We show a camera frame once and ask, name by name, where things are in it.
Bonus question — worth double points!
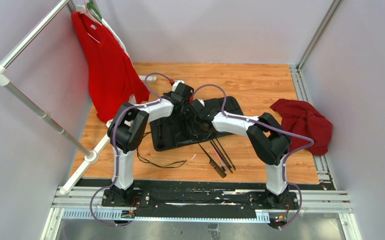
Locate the red hanging shirt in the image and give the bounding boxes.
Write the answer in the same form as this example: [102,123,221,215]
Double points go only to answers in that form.
[71,12,150,123]

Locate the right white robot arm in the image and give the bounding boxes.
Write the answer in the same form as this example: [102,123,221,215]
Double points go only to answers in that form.
[186,99,291,209]

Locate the black comb brush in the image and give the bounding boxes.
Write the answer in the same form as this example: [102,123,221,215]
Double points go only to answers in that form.
[198,144,227,178]

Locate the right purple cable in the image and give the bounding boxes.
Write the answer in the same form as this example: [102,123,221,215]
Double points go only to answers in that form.
[189,83,315,229]

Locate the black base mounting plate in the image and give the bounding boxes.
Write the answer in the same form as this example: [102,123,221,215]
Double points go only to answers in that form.
[101,180,299,220]

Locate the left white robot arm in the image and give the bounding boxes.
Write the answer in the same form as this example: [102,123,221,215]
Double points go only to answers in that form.
[107,81,194,207]

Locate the thin black eyeliner brush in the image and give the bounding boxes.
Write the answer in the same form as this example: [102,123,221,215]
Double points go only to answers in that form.
[216,138,236,170]

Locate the black makeup brush roll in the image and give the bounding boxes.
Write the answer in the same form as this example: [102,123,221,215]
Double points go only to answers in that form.
[150,96,244,152]

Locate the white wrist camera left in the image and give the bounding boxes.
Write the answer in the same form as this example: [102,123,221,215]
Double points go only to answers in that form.
[169,79,185,91]

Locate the metal clothes rack pole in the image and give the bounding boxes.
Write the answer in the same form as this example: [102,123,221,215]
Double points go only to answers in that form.
[0,0,111,196]

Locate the aluminium frame post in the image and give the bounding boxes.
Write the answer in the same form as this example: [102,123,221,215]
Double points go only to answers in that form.
[296,0,343,72]

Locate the green white hangers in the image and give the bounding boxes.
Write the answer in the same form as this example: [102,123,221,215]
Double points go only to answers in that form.
[75,0,103,25]

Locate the pink handled makeup brush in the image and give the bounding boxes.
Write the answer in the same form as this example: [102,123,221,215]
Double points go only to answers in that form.
[212,146,226,172]

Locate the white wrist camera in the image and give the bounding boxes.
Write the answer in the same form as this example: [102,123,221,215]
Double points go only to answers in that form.
[169,79,185,91]
[189,97,205,107]

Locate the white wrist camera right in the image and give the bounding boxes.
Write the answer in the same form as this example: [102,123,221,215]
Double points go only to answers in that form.
[189,97,205,107]

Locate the dark red crumpled cloth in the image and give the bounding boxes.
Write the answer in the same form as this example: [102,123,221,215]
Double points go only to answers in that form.
[270,98,333,156]

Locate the black angled brush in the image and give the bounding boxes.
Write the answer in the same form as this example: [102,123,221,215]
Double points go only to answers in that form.
[210,140,233,173]

